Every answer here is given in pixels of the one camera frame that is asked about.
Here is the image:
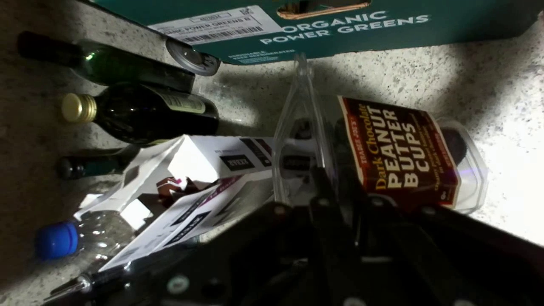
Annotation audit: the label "green glass bottle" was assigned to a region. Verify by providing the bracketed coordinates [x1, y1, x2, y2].
[15, 31, 198, 93]

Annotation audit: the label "dark bottle black cap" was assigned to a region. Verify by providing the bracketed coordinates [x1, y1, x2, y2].
[54, 144, 146, 182]

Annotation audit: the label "dark wine bottle gold cap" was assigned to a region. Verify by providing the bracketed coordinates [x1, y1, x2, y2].
[57, 82, 220, 148]

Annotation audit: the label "clear water bottle blue cap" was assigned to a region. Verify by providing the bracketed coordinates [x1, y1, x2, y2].
[33, 209, 140, 263]

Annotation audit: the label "clear peanut butter cups tub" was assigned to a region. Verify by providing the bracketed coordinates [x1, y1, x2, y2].
[270, 53, 489, 218]

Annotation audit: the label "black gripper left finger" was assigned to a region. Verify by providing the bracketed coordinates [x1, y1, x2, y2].
[307, 163, 365, 306]

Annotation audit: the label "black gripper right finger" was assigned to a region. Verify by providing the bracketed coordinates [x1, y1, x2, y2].
[361, 192, 511, 306]

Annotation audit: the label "white protein bar box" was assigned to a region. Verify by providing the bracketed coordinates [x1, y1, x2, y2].
[74, 133, 321, 275]

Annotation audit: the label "cardboard box organic power greens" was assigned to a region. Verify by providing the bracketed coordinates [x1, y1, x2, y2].
[89, 0, 544, 66]

